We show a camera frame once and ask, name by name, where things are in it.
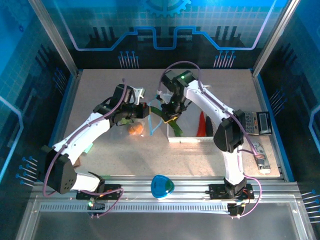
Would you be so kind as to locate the dark purple toy eggplant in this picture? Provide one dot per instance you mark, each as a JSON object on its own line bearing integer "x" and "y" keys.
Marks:
{"x": 209, "y": 127}

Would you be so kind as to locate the blue dome button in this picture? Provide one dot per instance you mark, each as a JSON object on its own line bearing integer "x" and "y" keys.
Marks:
{"x": 162, "y": 186}

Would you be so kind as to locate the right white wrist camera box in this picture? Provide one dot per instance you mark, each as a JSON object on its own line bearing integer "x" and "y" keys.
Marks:
{"x": 162, "y": 95}

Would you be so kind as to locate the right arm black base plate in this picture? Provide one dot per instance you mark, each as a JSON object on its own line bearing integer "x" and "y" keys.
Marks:
{"x": 217, "y": 191}

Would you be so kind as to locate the grey desk calculator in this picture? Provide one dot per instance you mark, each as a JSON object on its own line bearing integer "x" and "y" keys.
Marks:
{"x": 252, "y": 122}

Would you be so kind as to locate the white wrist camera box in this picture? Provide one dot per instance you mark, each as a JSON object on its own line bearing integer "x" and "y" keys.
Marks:
{"x": 138, "y": 93}
{"x": 162, "y": 95}

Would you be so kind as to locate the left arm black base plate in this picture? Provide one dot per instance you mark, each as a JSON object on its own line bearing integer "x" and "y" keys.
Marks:
{"x": 112, "y": 193}

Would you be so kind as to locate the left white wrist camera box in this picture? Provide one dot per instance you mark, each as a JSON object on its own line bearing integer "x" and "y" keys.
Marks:
{"x": 138, "y": 93}

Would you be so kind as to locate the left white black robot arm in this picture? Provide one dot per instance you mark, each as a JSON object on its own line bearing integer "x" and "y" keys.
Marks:
{"x": 82, "y": 135}

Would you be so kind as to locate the white plastic basket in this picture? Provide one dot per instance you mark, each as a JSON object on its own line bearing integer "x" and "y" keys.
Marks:
{"x": 190, "y": 138}

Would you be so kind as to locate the small mint green clock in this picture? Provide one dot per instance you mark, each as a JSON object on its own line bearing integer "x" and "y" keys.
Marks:
{"x": 88, "y": 149}

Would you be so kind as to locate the orange toy bell pepper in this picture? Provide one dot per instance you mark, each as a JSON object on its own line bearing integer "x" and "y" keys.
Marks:
{"x": 136, "y": 128}

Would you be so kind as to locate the bright red toy chili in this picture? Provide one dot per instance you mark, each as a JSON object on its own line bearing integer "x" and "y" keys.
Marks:
{"x": 200, "y": 125}

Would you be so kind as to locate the black connector box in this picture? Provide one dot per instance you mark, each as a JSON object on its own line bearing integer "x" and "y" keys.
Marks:
{"x": 97, "y": 206}
{"x": 235, "y": 210}

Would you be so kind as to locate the aluminium frame post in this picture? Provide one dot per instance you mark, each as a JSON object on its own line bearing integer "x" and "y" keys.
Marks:
{"x": 275, "y": 35}
{"x": 52, "y": 32}

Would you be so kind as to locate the aluminium front rail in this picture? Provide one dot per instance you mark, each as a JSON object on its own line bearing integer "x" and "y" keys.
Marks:
{"x": 190, "y": 192}

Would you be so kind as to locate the curved green toy cucumber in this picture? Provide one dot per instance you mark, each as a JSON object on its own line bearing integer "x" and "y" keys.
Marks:
{"x": 178, "y": 131}

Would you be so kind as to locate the green toy cabbage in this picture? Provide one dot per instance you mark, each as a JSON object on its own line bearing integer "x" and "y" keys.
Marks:
{"x": 123, "y": 121}

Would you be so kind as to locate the clear blue-zipper zip-top bag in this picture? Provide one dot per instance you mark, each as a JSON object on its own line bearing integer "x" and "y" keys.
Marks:
{"x": 149, "y": 125}

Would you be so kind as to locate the long dark green toy cucumber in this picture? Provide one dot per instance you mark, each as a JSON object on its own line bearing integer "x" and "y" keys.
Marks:
{"x": 156, "y": 110}

